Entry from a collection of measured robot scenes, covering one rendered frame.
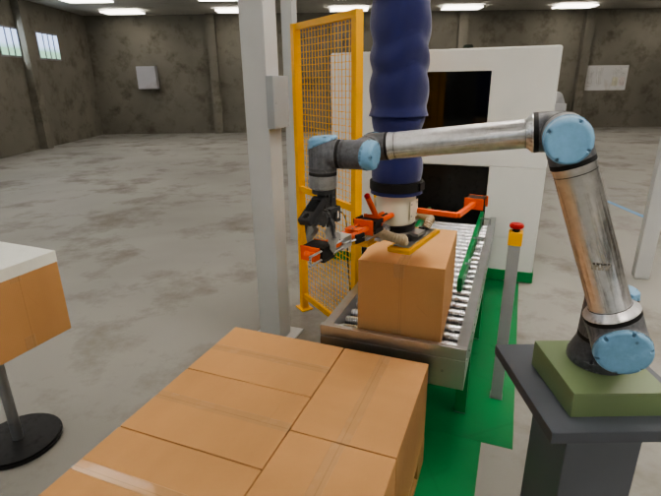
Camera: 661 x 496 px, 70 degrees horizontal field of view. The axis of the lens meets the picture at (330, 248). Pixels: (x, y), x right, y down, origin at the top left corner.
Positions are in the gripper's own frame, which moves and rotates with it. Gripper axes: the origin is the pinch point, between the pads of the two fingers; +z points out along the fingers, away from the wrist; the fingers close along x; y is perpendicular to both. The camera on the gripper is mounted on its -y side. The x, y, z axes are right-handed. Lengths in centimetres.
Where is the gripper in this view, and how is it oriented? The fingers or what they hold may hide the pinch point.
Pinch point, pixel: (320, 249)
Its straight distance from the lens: 158.0
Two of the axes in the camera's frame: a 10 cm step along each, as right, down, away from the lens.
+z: 0.1, 9.4, 3.3
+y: 5.4, -2.8, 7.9
